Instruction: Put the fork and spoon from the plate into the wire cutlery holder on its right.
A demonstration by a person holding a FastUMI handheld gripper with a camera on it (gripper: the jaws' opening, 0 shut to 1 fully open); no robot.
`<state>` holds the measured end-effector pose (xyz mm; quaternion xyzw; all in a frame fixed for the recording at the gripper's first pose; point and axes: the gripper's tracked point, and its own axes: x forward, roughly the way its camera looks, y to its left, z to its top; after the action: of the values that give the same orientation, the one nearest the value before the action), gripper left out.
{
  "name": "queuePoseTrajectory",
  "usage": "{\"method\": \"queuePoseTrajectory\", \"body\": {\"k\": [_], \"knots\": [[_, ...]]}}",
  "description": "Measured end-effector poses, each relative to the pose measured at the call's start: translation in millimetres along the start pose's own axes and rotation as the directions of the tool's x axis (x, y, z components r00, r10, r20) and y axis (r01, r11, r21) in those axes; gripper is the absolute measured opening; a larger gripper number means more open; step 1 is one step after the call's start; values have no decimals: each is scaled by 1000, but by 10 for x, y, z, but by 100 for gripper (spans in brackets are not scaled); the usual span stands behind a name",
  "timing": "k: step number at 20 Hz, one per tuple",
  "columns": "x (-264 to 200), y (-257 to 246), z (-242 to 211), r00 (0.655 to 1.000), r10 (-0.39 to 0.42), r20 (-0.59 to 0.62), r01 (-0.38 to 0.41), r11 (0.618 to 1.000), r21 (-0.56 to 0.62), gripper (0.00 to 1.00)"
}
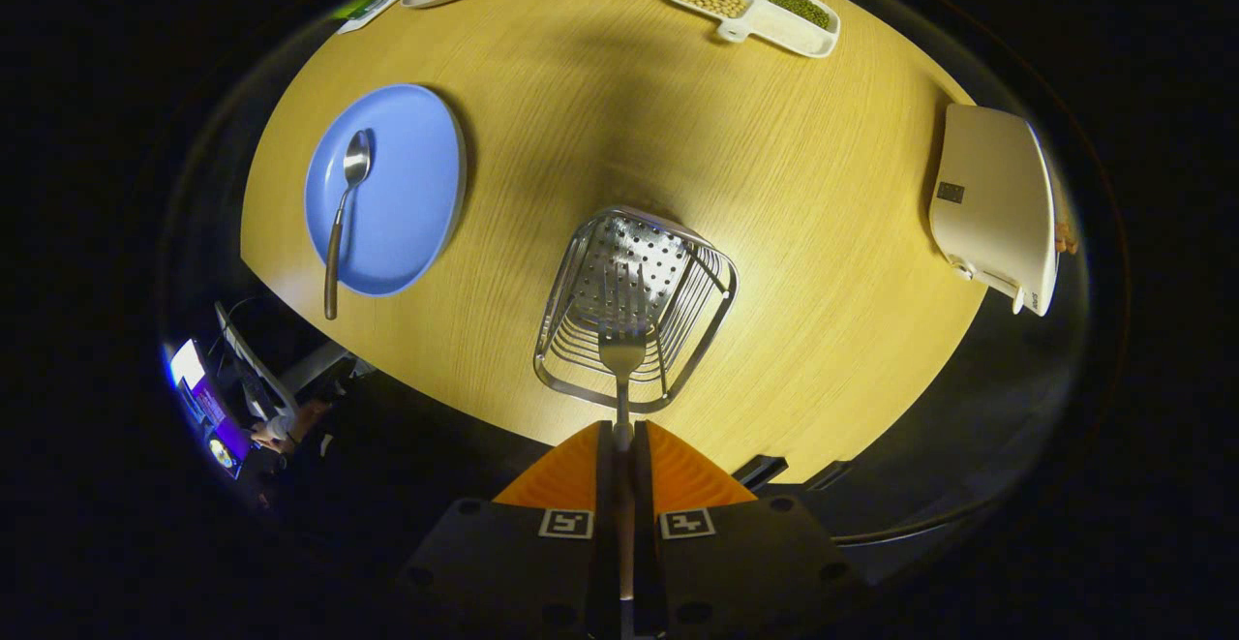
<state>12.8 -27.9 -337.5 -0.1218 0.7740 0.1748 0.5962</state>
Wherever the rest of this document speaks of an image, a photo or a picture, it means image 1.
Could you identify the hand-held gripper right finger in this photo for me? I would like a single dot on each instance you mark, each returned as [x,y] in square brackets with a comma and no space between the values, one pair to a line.
[745,572]

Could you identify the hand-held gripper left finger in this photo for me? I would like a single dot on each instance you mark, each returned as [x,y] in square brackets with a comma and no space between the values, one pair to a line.
[503,572]

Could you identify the metal fork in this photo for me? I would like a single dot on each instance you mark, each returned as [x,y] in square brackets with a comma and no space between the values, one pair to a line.
[621,354]

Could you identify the metal spoon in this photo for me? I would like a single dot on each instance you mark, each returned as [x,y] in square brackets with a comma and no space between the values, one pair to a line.
[356,160]

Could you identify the computer monitor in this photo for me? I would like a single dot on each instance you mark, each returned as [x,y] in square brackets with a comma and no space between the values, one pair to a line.
[218,422]

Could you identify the blue plate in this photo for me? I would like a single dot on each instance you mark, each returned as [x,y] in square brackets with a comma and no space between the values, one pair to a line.
[407,204]

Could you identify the white box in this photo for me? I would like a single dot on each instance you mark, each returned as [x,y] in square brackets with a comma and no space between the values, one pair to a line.
[992,195]

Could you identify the white divided dish of beans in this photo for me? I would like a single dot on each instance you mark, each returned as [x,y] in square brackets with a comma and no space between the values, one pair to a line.
[765,25]

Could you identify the clear water bottle green label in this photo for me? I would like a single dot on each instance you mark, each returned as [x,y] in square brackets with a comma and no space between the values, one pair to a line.
[351,9]

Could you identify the grey metal frame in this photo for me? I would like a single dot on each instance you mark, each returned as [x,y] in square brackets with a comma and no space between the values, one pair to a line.
[256,364]

